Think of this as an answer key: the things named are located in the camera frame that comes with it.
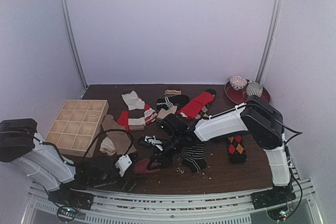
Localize purple magenta striped sock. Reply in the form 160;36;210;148
133;158;161;174

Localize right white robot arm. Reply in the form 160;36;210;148
147;95;291;204

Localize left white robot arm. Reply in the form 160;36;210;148
1;118;137;205

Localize red beige striped socks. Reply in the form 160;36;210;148
117;90;157;131

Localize brown beige sock pair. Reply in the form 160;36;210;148
100;114;131;156

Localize red sock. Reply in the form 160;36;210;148
177;89;217;120

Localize black striped ankle sock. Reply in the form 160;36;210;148
182;142;207;173

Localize tan ankle sock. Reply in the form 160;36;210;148
156;105;177;123

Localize brown argyle sock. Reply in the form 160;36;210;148
195;104;209;120

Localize black white striped sock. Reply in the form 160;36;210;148
156;94;190;110

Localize beige striped folded sock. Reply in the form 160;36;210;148
164;89;182;96

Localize wooden compartment box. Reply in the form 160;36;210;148
45;100;109;157

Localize black orange argyle sock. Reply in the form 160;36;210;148
226;135;247;164

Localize red round plate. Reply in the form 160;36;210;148
224;81;271;104

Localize patterned white bowl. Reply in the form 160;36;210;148
229;76;248;90

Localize striped grey cup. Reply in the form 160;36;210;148
246;81;263;97

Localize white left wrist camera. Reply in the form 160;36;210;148
115;154;132;177

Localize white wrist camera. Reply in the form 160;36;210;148
115;154;132;177
138;135;163;148

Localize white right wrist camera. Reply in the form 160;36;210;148
138;135;163;148

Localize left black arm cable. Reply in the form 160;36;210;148
82;129;134;159

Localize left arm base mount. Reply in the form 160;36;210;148
44;187;94;223

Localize aluminium front rail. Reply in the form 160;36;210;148
19;179;325;223

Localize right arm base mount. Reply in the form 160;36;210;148
251;186;296;222

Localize right aluminium corner post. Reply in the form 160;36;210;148
256;0;283;84

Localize aluminium corner post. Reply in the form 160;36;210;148
60;0;88;90
256;0;283;84

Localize left aluminium corner post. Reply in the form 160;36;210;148
60;0;88;90

